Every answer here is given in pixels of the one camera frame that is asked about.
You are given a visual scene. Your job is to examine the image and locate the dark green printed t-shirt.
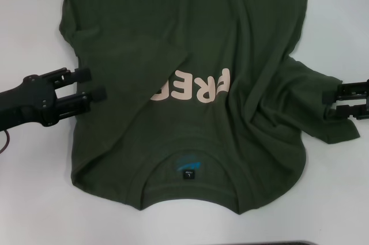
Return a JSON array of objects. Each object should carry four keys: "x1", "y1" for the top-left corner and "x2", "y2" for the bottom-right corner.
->
[{"x1": 58, "y1": 0, "x2": 362, "y2": 216}]

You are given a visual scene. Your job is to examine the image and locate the dark flat object edge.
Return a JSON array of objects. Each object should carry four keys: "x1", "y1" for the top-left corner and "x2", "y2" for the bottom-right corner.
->
[{"x1": 253, "y1": 240, "x2": 314, "y2": 245}]

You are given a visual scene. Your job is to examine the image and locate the left arm cable with plug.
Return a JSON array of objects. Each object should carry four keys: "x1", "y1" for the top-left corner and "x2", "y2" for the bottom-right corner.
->
[{"x1": 0, "y1": 130, "x2": 12, "y2": 154}]

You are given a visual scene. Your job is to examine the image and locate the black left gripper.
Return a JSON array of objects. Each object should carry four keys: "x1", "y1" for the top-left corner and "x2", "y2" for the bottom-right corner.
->
[{"x1": 0, "y1": 67, "x2": 108, "y2": 130}]

